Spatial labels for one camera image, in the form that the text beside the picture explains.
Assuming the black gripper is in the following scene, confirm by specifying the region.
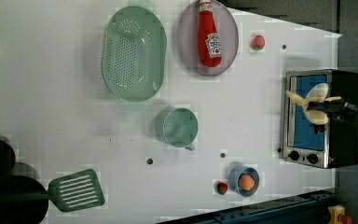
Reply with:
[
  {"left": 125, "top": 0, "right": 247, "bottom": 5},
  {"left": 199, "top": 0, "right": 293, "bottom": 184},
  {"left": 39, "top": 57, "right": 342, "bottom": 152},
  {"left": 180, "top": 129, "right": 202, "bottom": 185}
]
[{"left": 307, "top": 99, "right": 358, "bottom": 123}]

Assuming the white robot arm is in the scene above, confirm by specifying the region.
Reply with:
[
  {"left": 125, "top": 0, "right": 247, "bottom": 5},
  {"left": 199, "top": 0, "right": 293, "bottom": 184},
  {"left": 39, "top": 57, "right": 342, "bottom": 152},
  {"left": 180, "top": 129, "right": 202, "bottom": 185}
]
[{"left": 304, "top": 96, "right": 358, "bottom": 147}]

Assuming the green mug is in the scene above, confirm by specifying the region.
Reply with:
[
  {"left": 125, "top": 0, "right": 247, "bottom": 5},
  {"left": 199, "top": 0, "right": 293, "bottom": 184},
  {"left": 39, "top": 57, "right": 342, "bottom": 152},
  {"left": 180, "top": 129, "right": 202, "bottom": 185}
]
[{"left": 155, "top": 107, "right": 199, "bottom": 151}]

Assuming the silver black toaster oven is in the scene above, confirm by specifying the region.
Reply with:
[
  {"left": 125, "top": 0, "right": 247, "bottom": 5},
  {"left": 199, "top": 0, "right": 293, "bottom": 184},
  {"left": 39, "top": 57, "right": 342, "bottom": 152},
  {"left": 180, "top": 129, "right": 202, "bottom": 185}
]
[{"left": 282, "top": 69, "right": 358, "bottom": 169}]

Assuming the pink strawberry toy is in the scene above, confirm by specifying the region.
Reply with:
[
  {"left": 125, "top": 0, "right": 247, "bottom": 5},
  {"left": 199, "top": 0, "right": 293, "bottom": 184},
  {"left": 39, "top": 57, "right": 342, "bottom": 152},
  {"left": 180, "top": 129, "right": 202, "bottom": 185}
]
[{"left": 251, "top": 35, "right": 265, "bottom": 50}]

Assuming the blue small bowl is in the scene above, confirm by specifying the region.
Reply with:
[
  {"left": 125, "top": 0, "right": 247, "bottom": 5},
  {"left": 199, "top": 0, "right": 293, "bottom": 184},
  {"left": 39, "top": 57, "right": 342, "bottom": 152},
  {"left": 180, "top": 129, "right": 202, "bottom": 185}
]
[{"left": 228, "top": 164, "right": 260, "bottom": 197}]

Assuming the orange toy fruit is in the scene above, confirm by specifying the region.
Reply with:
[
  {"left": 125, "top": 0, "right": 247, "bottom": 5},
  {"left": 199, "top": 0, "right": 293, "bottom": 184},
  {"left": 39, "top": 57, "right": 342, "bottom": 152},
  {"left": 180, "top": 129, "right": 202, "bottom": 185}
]
[{"left": 239, "top": 175, "right": 255, "bottom": 190}]

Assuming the red plush ketchup bottle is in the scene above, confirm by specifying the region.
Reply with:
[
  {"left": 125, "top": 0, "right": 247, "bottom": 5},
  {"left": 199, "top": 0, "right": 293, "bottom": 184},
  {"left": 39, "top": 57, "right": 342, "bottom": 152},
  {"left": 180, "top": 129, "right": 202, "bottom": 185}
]
[{"left": 198, "top": 0, "right": 222, "bottom": 67}]

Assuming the red strawberry toy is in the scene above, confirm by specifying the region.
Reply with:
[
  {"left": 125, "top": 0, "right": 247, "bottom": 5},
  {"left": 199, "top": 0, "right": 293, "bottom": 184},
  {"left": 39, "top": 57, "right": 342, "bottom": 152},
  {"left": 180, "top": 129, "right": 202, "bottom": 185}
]
[{"left": 216, "top": 181, "right": 227, "bottom": 195}]

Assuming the grey oval plate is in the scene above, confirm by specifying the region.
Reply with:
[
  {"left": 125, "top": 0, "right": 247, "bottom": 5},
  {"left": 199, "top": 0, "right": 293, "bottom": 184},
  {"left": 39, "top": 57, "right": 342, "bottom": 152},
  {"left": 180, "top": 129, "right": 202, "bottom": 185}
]
[{"left": 177, "top": 0, "right": 239, "bottom": 77}]

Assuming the green perforated colander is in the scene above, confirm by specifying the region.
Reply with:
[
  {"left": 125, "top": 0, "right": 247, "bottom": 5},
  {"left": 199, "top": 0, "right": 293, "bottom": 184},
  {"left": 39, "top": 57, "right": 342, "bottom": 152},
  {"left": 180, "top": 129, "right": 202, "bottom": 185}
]
[{"left": 101, "top": 0, "right": 167, "bottom": 104}]

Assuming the green slotted spatula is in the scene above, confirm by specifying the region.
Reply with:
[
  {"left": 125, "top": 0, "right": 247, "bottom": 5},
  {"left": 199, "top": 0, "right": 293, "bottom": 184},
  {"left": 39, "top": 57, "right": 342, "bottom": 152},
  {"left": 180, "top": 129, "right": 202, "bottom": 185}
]
[{"left": 0, "top": 169, "right": 105, "bottom": 213}]

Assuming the black round pan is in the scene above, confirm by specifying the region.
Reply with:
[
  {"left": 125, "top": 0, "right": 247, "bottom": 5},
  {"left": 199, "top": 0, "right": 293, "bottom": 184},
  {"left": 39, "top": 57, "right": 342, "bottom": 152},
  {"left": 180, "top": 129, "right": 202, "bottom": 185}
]
[{"left": 0, "top": 175, "right": 48, "bottom": 224}]

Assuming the blue metal frame rail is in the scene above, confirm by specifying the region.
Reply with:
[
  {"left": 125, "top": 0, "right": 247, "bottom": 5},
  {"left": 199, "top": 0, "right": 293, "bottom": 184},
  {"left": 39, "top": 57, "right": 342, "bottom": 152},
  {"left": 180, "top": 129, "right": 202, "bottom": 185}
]
[{"left": 159, "top": 190, "right": 337, "bottom": 224}]

